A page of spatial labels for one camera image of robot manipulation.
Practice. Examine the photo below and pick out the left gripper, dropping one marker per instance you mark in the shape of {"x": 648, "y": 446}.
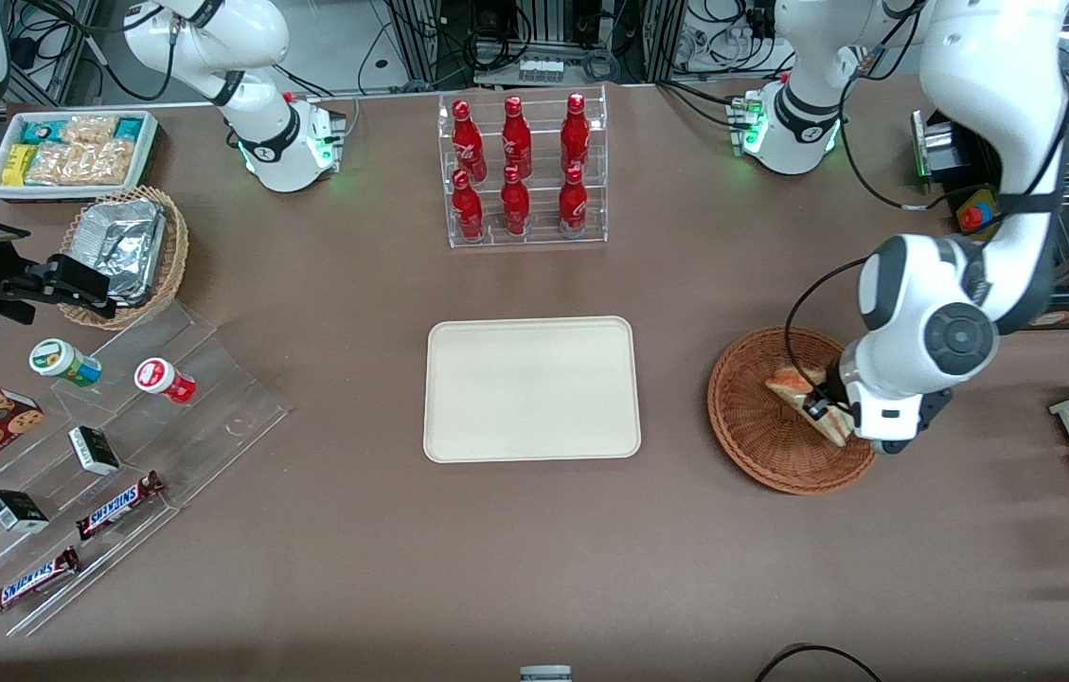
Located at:
{"x": 834, "y": 389}

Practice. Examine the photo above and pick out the triangular sandwich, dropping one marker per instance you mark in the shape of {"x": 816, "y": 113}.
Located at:
{"x": 788, "y": 384}

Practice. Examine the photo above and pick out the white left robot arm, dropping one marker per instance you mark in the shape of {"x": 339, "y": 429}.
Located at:
{"x": 988, "y": 57}

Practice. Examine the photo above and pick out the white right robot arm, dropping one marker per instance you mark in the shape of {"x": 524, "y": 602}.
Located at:
{"x": 264, "y": 142}

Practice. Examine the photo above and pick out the brown wicker basket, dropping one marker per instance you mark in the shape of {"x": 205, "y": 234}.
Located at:
{"x": 752, "y": 417}

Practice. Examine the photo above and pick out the silver foil tray stack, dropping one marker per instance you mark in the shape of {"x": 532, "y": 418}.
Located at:
{"x": 122, "y": 242}

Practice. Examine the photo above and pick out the light tan wicker basket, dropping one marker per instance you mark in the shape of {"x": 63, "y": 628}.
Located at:
{"x": 177, "y": 256}

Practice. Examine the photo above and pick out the cream plastic tray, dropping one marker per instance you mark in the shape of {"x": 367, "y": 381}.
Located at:
{"x": 532, "y": 388}

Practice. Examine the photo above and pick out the green lid yogurt cup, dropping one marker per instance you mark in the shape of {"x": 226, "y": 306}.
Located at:
{"x": 61, "y": 360}

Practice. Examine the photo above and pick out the yellow snack pack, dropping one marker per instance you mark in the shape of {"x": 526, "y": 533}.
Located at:
{"x": 18, "y": 164}

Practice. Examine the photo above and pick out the large clear cracker bag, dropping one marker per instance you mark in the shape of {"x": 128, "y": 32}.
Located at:
{"x": 84, "y": 163}

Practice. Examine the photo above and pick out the red lid yogurt cup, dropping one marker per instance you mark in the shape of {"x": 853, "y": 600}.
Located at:
{"x": 160, "y": 377}

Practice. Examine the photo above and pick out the teal snack pack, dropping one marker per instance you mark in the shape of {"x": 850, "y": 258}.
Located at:
{"x": 129, "y": 128}
{"x": 39, "y": 131}

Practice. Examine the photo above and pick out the small clear cracker bag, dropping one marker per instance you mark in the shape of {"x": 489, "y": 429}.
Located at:
{"x": 89, "y": 129}

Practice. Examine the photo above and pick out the small black carton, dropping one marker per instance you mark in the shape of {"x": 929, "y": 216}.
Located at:
{"x": 15, "y": 511}
{"x": 94, "y": 451}

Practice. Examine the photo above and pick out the clear acrylic stepped display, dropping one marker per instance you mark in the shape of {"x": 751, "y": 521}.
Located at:
{"x": 212, "y": 398}

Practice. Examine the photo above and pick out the red emergency stop button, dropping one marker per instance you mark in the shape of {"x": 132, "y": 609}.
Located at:
{"x": 972, "y": 216}

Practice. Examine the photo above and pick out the Snickers chocolate bar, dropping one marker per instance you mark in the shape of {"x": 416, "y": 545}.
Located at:
{"x": 29, "y": 582}
{"x": 120, "y": 505}

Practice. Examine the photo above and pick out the red cola bottle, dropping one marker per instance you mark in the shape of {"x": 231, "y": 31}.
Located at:
{"x": 573, "y": 202}
{"x": 516, "y": 137}
{"x": 468, "y": 208}
{"x": 515, "y": 204}
{"x": 575, "y": 133}
{"x": 466, "y": 142}

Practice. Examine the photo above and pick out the clear acrylic bottle rack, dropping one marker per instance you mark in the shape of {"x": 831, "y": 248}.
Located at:
{"x": 543, "y": 237}

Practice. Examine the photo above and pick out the small grey white object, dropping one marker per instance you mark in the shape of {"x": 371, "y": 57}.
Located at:
{"x": 545, "y": 674}

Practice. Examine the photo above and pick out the white power strip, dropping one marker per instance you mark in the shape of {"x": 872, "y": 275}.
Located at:
{"x": 542, "y": 71}

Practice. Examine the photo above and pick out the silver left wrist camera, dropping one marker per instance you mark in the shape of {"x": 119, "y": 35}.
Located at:
{"x": 889, "y": 431}

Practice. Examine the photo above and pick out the aluminium frame post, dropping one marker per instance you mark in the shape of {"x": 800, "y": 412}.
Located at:
{"x": 665, "y": 38}
{"x": 423, "y": 38}

